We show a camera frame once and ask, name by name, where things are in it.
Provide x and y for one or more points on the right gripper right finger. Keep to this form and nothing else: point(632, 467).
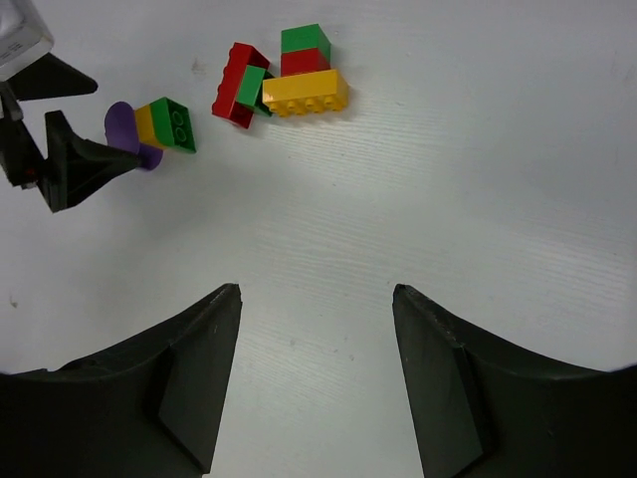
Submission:
point(484, 407)

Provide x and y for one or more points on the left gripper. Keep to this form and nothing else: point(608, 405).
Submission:
point(75, 168)

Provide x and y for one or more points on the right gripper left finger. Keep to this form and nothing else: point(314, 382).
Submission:
point(149, 406)

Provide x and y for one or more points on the purple oval lego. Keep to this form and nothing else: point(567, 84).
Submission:
point(121, 132)

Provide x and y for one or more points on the small yellow lego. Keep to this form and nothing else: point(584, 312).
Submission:
point(145, 127)

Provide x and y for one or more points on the green lego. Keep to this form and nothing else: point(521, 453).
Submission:
point(305, 37)
point(250, 93)
point(172, 125)

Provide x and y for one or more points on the red studded lego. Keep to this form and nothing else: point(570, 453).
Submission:
point(225, 105)

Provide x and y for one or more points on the green lego beside red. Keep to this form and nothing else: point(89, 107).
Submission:
point(250, 93)

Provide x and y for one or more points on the small red lego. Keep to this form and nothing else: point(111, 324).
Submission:
point(303, 62)

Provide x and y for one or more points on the green top lego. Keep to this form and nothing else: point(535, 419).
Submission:
point(305, 37)

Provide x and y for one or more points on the long yellow lego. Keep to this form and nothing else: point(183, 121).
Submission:
point(310, 93)

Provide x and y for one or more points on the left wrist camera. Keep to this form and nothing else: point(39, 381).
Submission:
point(25, 37)

